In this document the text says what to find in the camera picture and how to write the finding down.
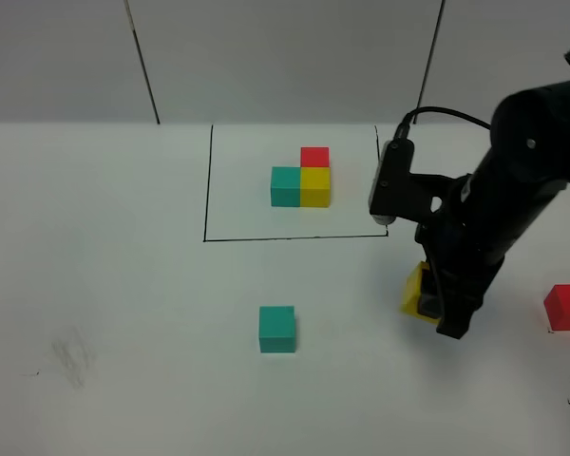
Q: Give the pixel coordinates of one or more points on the template green block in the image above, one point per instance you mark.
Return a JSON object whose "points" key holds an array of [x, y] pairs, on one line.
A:
{"points": [[285, 186]]}

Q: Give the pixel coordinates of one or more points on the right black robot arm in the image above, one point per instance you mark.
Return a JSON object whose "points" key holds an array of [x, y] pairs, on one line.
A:
{"points": [[532, 125]]}

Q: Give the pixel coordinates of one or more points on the template red block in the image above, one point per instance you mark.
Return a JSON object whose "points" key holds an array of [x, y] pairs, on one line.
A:
{"points": [[315, 156]]}

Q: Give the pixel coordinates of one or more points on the template yellow block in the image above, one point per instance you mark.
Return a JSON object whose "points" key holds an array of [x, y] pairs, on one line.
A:
{"points": [[315, 187]]}

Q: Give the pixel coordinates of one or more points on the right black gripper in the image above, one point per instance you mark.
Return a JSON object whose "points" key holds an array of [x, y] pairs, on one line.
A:
{"points": [[465, 247]]}

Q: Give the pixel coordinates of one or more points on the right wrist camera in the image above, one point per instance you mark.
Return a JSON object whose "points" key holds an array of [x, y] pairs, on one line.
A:
{"points": [[398, 193]]}

